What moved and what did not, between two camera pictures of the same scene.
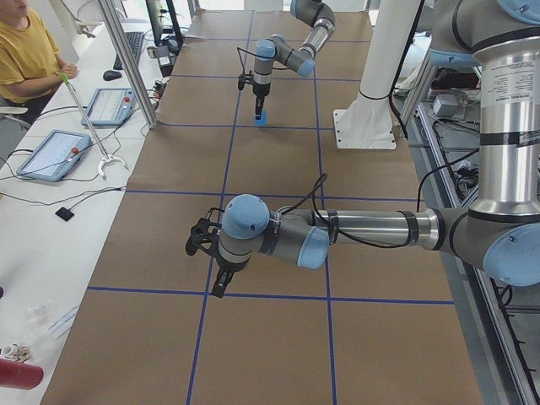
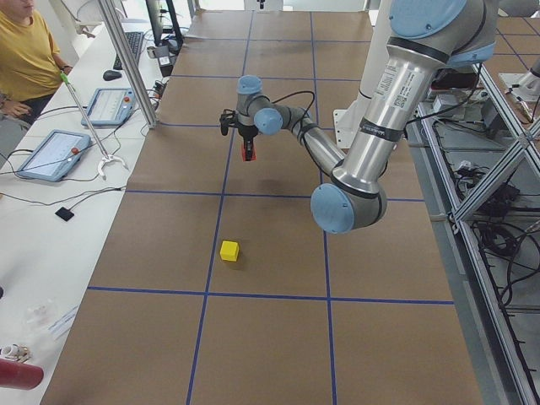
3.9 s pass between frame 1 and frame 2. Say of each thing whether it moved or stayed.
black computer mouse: stayed
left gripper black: moved
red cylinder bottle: stayed
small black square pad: stayed
